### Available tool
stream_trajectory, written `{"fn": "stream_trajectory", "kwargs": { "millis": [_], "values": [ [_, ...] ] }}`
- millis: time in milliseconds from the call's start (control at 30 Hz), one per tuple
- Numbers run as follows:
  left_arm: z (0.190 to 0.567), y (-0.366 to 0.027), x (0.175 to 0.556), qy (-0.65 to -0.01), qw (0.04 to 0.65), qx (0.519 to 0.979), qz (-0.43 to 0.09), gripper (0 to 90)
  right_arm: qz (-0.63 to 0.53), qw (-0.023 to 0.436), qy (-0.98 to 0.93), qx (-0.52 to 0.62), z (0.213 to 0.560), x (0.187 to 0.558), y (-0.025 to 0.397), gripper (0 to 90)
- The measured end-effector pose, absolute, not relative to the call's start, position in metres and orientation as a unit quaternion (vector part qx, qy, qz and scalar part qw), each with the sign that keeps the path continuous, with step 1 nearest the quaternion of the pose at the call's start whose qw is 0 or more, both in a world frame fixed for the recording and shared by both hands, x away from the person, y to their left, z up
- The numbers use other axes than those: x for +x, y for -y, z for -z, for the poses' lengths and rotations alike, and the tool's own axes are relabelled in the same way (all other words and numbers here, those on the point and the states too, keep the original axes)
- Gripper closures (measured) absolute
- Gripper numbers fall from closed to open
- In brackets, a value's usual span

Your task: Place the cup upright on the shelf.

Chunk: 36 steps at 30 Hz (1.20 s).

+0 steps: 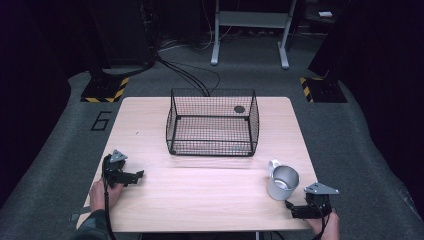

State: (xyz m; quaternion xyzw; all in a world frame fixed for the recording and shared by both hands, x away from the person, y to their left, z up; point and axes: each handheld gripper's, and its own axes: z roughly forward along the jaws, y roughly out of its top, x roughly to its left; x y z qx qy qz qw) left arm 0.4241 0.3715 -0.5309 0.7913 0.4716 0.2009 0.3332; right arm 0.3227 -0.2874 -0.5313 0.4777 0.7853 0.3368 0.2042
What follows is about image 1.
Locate white metal stand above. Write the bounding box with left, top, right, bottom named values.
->
left=210, top=0, right=298, bottom=70

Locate person's right hand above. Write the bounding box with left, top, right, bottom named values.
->
left=305, top=209, right=341, bottom=240

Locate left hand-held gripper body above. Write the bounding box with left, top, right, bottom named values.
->
left=101, top=149, right=135, bottom=188

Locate silver metal cup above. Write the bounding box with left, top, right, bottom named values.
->
left=266, top=159, right=301, bottom=202

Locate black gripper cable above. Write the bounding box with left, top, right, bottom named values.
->
left=101, top=154, right=118, bottom=240
left=311, top=199, right=332, bottom=240

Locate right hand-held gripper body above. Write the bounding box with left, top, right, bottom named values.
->
left=303, top=181, right=340, bottom=220

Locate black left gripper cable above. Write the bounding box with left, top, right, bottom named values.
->
left=101, top=154, right=118, bottom=240

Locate black stand with striped base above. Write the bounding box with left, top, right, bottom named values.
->
left=80, top=0, right=158, bottom=104
left=299, top=0, right=361, bottom=104

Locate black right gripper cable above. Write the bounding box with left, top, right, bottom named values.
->
left=311, top=199, right=332, bottom=240

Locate black wire mesh basket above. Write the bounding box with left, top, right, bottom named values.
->
left=165, top=87, right=261, bottom=158

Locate thin black floor cable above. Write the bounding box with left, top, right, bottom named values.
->
left=165, top=60, right=222, bottom=95

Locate black floor cable bundle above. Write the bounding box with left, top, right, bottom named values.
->
left=155, top=53, right=212, bottom=98

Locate person's left hand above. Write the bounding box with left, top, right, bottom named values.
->
left=88, top=178, right=125, bottom=213

